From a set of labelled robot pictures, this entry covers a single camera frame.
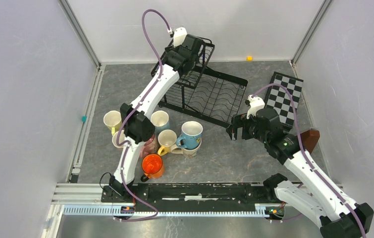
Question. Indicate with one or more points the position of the pink speckled mug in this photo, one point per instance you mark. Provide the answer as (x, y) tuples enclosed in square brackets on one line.
[(150, 147)]

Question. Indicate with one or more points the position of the black wire dish rack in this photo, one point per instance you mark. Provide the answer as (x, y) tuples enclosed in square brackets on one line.
[(204, 93)]

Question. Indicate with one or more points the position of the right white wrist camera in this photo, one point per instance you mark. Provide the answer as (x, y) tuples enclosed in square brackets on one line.
[(255, 104)]

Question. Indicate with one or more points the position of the yellow mug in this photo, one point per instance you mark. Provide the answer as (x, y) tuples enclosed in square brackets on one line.
[(167, 139)]

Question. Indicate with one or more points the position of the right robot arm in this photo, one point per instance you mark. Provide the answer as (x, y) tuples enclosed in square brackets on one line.
[(336, 214)]

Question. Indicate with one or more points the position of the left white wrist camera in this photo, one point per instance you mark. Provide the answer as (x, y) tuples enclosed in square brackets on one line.
[(179, 35)]

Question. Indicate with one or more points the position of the yellow-green faceted mug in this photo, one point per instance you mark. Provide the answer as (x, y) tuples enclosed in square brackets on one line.
[(113, 121)]

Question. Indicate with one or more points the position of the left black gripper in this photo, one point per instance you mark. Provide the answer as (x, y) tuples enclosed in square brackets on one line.
[(179, 48)]

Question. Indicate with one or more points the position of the blue ribbed mug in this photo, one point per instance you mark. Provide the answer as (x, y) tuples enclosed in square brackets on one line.
[(191, 135)]

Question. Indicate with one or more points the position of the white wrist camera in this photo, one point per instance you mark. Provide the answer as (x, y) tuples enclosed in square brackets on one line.
[(179, 35), (255, 104)]

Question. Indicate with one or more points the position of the light blue faceted mug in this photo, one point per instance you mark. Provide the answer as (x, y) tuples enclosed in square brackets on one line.
[(160, 119)]

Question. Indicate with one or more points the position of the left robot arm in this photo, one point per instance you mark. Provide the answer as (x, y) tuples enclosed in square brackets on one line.
[(175, 62)]

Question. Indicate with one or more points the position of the checkerboard calibration board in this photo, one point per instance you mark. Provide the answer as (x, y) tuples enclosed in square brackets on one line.
[(278, 99)]

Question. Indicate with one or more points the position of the pink faceted mug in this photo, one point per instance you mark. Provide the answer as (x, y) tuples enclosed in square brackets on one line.
[(118, 140)]

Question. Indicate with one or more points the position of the white patterned mug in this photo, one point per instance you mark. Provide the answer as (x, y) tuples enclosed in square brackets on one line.
[(185, 152)]

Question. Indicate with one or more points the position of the orange cup rack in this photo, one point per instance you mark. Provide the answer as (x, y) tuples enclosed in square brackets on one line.
[(152, 166)]

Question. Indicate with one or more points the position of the brown wooden stand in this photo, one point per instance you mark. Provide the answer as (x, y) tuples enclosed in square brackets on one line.
[(310, 139)]

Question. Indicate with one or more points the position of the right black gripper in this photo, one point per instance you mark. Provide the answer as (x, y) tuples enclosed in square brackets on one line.
[(240, 120)]

